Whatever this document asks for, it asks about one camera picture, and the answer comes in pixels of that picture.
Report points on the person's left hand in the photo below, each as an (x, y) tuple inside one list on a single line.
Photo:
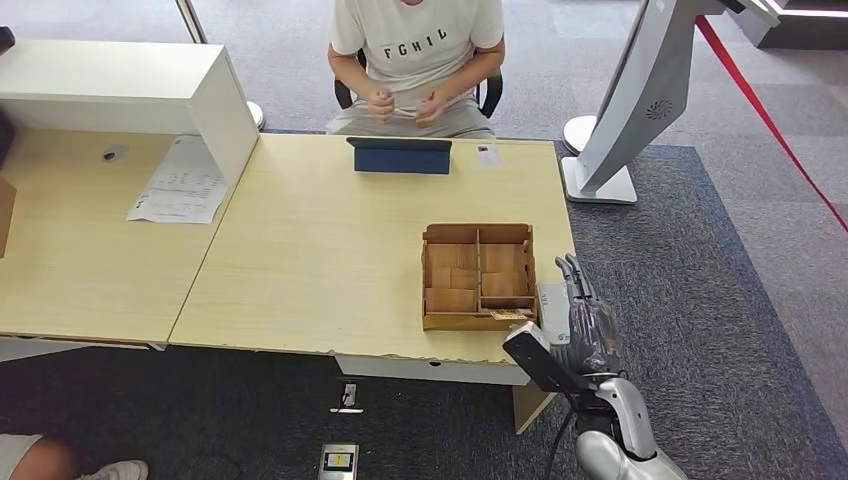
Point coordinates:
[(432, 109)]

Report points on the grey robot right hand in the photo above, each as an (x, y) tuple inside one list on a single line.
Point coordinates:
[(593, 338)]

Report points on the person's right hand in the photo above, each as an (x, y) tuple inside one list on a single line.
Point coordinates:
[(381, 106)]

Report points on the white ID card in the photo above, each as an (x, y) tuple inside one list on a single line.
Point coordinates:
[(487, 156)]

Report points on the wood pattern room key card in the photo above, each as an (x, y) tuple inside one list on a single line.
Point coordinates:
[(509, 315)]

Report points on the wooden compartment box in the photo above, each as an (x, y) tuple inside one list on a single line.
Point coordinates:
[(450, 291)]

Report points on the person's left forearm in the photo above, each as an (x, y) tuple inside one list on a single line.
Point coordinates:
[(474, 73)]

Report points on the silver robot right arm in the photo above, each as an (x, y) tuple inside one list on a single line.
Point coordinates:
[(616, 437)]

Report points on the person's right forearm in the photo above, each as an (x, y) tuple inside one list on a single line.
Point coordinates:
[(348, 76)]

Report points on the white card reader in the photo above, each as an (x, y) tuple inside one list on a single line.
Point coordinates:
[(551, 311)]

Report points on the person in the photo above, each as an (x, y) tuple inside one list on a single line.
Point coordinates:
[(417, 60)]

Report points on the person's leg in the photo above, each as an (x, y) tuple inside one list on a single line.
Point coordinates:
[(40, 460)]

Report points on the blue tablet case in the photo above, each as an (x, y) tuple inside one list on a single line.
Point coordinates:
[(397, 160)]

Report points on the black office chair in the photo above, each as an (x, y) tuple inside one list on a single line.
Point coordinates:
[(491, 96)]

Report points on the wooden desk leg panel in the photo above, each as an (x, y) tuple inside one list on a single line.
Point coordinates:
[(526, 411)]

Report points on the metal stanchion with round base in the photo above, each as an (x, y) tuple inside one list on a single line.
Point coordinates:
[(578, 132), (192, 20)]

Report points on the printed paper sheet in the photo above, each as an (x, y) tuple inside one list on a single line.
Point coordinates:
[(179, 185)]

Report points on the white kiosk display stand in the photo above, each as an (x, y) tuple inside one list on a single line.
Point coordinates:
[(649, 86)]

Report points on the floor power socket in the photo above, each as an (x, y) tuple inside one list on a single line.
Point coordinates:
[(349, 395)]

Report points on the white desk hutch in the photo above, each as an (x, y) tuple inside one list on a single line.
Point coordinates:
[(132, 73)]

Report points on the silver floor device yellow label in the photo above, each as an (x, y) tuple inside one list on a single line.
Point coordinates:
[(338, 462)]

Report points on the red barrier belt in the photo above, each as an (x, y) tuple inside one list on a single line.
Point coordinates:
[(762, 109)]

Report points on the white display plinth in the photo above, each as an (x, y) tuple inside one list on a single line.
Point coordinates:
[(762, 26)]

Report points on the dark round object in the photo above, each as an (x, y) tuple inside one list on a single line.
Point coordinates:
[(5, 139)]

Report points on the black device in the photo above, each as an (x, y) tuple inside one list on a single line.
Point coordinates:
[(5, 41)]

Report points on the brown cardboard box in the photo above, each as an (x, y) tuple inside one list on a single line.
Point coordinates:
[(6, 218)]

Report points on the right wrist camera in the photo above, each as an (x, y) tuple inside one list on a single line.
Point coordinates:
[(540, 358)]

